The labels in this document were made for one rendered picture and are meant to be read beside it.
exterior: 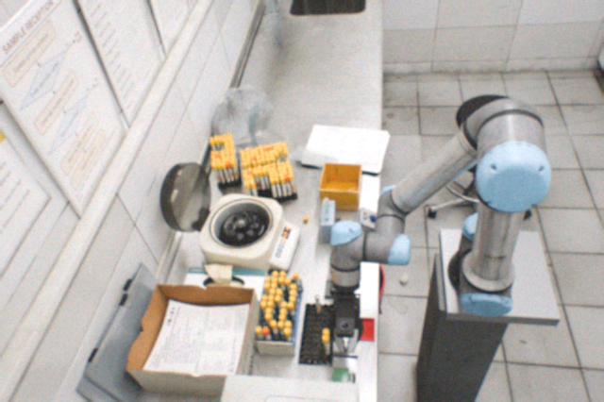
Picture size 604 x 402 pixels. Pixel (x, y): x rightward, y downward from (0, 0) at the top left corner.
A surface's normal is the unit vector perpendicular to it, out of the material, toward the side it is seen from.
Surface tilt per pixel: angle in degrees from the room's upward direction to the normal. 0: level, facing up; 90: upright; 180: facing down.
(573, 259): 0
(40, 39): 95
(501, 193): 83
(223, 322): 1
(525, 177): 85
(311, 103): 0
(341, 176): 90
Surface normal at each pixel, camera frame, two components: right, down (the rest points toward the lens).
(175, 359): -0.08, -0.68
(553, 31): -0.11, 0.75
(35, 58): 0.99, 0.05
